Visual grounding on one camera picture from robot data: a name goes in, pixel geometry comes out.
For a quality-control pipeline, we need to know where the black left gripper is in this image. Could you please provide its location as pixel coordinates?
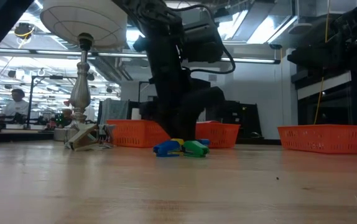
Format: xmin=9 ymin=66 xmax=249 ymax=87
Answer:
xmin=149 ymin=77 xmax=226 ymax=141

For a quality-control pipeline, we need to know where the orange plastic mesh basket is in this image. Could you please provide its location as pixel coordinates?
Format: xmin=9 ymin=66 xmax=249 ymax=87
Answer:
xmin=106 ymin=119 xmax=172 ymax=149
xmin=195 ymin=121 xmax=241 ymax=149
xmin=277 ymin=124 xmax=357 ymax=155

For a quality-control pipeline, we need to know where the grey fabric panel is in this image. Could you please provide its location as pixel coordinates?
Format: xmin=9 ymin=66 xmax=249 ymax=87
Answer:
xmin=99 ymin=98 xmax=130 ymax=126

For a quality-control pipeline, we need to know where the black pole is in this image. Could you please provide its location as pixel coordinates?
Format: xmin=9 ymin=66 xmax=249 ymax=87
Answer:
xmin=25 ymin=74 xmax=65 ymax=129

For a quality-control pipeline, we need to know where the person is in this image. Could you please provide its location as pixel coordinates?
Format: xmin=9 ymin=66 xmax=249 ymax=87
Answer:
xmin=3 ymin=88 xmax=30 ymax=118

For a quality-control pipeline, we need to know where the yellow extension cord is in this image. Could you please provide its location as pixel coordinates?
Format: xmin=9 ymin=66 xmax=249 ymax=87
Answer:
xmin=313 ymin=0 xmax=331 ymax=125

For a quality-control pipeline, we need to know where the black background rig frame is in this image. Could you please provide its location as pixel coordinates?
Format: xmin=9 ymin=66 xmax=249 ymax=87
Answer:
xmin=137 ymin=80 xmax=154 ymax=122

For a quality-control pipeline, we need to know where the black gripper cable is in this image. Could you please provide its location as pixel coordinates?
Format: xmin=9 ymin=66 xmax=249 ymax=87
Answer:
xmin=169 ymin=2 xmax=237 ymax=75

